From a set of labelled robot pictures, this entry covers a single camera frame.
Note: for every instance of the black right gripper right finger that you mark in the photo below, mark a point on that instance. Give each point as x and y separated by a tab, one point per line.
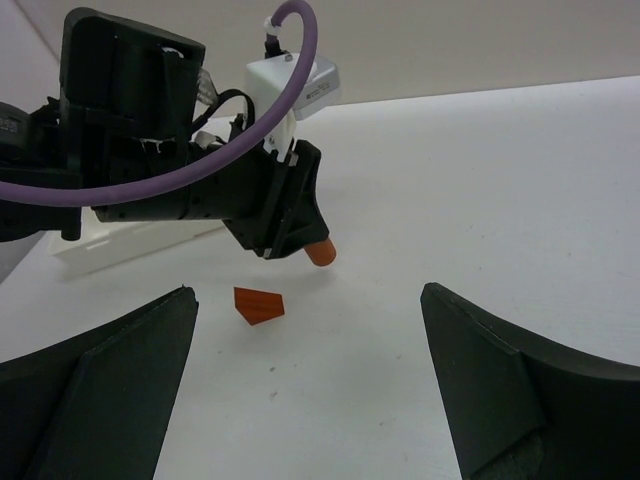
521	406

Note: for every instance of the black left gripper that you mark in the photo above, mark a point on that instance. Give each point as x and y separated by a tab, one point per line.
266	205

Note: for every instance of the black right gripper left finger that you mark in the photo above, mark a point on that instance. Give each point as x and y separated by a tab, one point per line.
98	405

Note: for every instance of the wooden cylinder block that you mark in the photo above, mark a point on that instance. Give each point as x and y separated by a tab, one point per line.
322	253

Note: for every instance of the wooden wedge block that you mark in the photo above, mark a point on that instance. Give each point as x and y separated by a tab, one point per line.
257	306

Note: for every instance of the white plastic tray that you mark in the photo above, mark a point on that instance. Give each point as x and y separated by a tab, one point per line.
103	245

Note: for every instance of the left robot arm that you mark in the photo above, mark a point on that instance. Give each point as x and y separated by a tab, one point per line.
140	133

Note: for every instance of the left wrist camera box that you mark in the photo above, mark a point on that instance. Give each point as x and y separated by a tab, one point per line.
266	79

